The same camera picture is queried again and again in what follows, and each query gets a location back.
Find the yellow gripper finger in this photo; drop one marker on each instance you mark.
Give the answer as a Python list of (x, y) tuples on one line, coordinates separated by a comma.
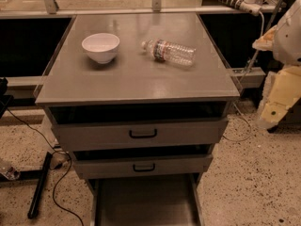
[(266, 41), (281, 91)]

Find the clear plastic water bottle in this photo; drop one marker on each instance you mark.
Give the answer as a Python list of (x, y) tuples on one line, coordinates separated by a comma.
[(175, 53)]

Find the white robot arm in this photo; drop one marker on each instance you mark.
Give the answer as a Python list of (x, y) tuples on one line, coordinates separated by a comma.
[(287, 41)]

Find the grey drawer cabinet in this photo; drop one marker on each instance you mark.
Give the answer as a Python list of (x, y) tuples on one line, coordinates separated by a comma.
[(134, 87)]

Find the grey bottom drawer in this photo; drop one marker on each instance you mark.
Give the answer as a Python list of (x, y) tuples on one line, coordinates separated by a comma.
[(170, 200)]

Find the grey drawer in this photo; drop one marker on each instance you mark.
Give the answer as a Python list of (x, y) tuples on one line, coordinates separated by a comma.
[(144, 166), (98, 136), (170, 200)]

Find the grey top drawer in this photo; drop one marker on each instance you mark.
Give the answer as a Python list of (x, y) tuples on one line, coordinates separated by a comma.
[(98, 136)]

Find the grey middle drawer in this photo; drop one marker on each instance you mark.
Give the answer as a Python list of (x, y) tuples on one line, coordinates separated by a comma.
[(144, 166)]

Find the clear bottle on floor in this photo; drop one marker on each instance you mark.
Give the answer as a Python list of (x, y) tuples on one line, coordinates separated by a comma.
[(8, 171)]

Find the white power strip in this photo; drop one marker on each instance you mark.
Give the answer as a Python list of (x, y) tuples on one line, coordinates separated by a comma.
[(248, 6)]

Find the white ceramic bowl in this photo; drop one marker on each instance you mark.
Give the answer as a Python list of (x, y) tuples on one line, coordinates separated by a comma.
[(102, 47)]

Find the black metal floor stand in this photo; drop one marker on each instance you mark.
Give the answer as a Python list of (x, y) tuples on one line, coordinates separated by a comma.
[(40, 175)]

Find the metal frame rail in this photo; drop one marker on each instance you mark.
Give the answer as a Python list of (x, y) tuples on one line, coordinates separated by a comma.
[(131, 10)]

